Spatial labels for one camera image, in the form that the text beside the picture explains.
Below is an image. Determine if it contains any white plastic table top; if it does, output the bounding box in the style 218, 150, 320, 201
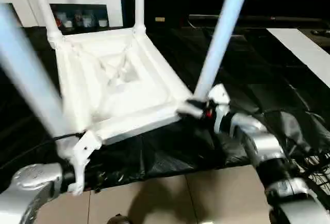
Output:
47, 25, 204, 147

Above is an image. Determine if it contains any black mat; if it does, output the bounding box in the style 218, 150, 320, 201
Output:
0, 24, 330, 194

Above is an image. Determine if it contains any long black bar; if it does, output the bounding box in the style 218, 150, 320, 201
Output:
188, 14, 330, 25

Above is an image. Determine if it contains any flat white board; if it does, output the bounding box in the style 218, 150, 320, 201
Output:
267, 27, 330, 88

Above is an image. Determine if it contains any white cabinet with glass doors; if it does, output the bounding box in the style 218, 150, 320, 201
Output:
0, 0, 124, 33

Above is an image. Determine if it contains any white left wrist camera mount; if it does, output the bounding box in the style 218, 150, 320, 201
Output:
67, 130, 104, 196

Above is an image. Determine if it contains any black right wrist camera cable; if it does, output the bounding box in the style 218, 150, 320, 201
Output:
254, 109, 330, 209

